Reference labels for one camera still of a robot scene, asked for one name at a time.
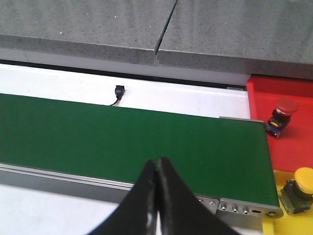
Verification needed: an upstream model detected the grey stone slab right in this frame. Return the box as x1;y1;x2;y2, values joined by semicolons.
157;0;313;79

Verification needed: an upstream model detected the green conveyor belt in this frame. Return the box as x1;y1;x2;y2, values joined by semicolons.
0;94;279;207

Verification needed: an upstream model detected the red plastic tray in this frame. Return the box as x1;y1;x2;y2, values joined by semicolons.
246;75;313;172

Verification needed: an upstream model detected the grey stone slab left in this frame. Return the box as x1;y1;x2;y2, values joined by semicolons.
0;0;176;64

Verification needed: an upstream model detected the aluminium conveyor frame rail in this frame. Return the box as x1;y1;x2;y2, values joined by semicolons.
0;116;284;232

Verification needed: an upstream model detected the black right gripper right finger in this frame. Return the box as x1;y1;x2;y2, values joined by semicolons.
156;157;238;235

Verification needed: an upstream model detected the small black sensor with cable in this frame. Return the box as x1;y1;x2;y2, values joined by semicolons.
110;85;125;106

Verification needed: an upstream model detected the red mushroom push button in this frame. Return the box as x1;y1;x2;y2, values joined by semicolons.
266;97;298;139

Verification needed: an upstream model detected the yellow plastic tray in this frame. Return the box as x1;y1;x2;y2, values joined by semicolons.
262;170;313;235

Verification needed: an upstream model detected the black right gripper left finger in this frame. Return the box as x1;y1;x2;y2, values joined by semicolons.
89;160;157;235

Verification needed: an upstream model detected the yellow mushroom push button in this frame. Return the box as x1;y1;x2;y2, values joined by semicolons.
279;167;313;215

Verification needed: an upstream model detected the grey stone slab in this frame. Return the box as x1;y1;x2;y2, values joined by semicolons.
157;0;313;79
0;0;176;64

